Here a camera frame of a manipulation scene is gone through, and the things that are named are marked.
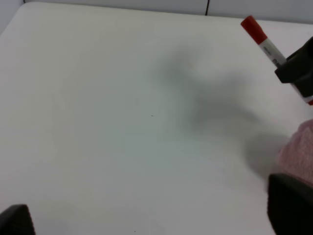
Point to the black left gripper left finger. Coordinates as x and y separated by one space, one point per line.
16 220

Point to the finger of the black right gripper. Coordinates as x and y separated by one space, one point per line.
298 69

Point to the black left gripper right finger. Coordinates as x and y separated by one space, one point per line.
290 205

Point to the red white marker pen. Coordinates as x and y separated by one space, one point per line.
254 30

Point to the pink rolled towel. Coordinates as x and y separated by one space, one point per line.
296 157

